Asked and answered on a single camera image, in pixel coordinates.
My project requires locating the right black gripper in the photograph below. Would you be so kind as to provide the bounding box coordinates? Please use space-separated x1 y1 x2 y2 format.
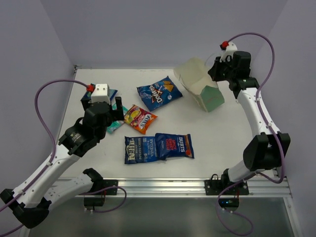
208 55 236 82

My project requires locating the blue Burts crisps packet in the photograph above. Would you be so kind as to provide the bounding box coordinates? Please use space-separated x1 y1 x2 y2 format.
82 83 117 103

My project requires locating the green mint snack packet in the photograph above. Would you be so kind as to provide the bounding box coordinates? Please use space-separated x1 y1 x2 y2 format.
107 103 128 134

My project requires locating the green printed paper bag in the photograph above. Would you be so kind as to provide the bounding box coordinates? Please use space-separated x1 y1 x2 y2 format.
173 57 225 112

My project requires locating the orange snack packet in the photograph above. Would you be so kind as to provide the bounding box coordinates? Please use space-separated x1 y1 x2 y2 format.
124 105 158 135

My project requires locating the blue cookie snack packet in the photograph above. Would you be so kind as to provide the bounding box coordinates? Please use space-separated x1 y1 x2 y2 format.
137 76 183 112

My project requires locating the blue white snack packet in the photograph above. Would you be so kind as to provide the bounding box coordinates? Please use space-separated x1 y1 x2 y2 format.
124 136 158 164

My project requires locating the dark blue red snack packet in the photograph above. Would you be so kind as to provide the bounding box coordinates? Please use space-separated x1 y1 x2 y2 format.
155 133 195 160

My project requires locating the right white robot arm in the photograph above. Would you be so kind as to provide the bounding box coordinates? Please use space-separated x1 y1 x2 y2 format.
208 49 290 194

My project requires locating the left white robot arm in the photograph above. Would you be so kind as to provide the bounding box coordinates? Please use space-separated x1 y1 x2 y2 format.
0 97 124 229

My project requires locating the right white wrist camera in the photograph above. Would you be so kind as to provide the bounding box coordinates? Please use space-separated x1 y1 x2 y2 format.
220 41 237 62

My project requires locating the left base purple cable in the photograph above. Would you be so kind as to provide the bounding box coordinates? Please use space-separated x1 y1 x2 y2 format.
85 186 127 213

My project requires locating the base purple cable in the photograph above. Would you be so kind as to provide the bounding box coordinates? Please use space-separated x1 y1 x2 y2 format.
85 186 127 213
216 180 255 237

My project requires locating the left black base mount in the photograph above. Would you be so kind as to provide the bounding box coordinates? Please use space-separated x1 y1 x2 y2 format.
83 168 119 210

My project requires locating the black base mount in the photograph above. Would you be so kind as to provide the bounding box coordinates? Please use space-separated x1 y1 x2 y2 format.
83 168 119 210
204 173 249 211

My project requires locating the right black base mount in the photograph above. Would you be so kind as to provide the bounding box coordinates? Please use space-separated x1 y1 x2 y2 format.
204 173 249 211

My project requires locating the aluminium mounting rail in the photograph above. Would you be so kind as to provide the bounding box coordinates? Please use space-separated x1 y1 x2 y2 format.
117 177 292 198

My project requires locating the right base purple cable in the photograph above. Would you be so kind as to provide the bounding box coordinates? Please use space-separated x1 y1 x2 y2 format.
216 180 255 237

